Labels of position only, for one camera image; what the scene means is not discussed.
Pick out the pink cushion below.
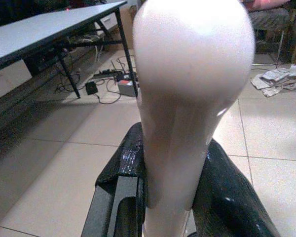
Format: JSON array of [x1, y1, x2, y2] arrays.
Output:
[[244, 0, 292, 12]]

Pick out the crumpled grey newspaper pile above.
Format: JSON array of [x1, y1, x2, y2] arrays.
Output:
[[250, 64, 296, 98]]

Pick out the brown cardboard box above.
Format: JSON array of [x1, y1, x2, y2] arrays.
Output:
[[98, 5, 139, 52]]

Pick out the grey folding table black legs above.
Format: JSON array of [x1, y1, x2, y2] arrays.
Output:
[[0, 0, 139, 99]]

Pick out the black power strip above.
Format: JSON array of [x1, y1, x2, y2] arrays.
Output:
[[93, 69, 124, 79]]

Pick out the white drawer cabinet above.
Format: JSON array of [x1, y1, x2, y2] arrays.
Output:
[[0, 58, 33, 104]]

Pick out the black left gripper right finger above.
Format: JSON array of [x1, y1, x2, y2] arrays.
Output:
[[191, 139, 281, 237]]

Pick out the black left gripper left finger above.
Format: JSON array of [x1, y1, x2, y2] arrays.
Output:
[[80, 122, 148, 237]]

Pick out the black floor cable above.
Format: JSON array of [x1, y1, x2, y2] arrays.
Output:
[[96, 78, 124, 104]]

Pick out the dark wooden chair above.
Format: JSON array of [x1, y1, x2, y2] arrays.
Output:
[[246, 0, 296, 67]]

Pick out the grey box with red label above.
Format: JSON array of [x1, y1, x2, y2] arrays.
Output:
[[117, 79, 140, 97]]

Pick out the small black square box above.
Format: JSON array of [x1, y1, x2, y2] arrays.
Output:
[[85, 81, 98, 96]]

